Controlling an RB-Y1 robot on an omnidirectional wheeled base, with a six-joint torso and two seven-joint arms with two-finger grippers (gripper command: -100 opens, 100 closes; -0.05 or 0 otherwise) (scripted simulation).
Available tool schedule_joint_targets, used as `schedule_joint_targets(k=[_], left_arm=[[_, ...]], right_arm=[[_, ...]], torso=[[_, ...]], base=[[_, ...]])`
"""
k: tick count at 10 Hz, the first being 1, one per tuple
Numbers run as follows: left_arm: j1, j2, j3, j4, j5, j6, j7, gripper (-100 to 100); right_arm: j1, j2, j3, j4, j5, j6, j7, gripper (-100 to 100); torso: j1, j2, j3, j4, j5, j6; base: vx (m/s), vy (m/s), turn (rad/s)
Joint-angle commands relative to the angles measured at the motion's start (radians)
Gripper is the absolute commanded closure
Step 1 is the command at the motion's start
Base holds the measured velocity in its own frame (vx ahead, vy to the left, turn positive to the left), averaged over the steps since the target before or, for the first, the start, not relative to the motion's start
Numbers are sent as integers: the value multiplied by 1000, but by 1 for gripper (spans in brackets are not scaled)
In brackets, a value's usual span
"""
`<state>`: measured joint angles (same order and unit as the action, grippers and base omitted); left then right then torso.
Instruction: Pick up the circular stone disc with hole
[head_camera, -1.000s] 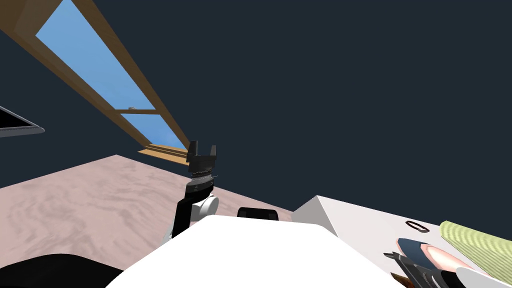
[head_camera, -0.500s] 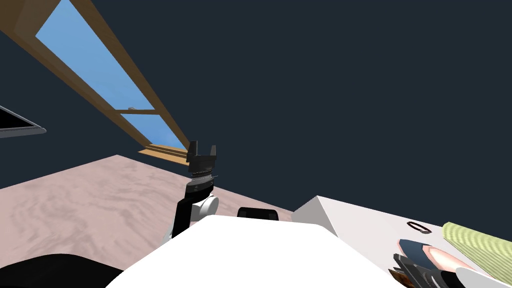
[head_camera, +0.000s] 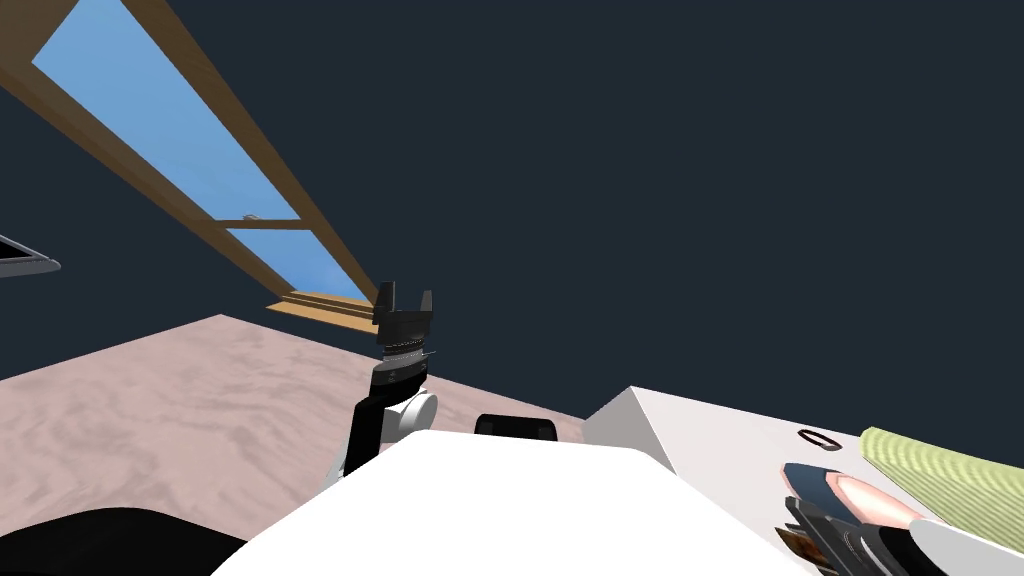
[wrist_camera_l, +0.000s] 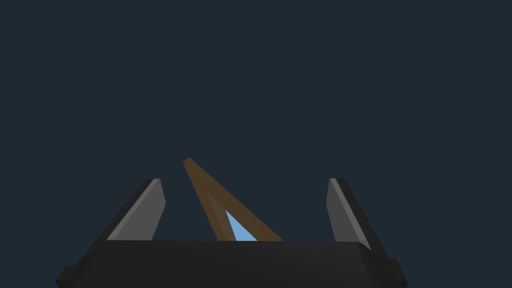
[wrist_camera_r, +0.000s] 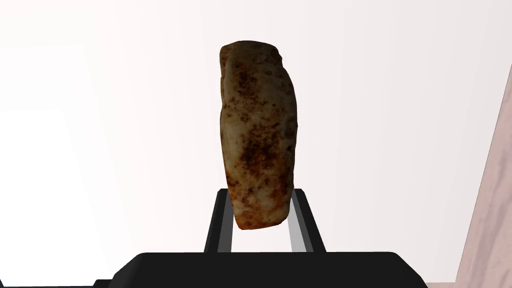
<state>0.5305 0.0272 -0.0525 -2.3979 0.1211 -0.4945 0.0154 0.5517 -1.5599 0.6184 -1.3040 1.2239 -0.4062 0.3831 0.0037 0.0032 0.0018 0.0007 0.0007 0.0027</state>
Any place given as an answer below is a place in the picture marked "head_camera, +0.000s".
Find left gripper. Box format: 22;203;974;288
372;281;436;349

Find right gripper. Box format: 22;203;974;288
772;495;909;576

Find shiny metal utensil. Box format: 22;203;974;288
781;461;915;531

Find green ribbed cloth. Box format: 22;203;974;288
859;426;1024;555

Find white table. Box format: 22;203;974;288
582;385;1024;576

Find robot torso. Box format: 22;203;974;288
209;414;811;576

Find wooden framed window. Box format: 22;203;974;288
0;0;383;337

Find grey framed black screen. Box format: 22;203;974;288
0;235;63;280

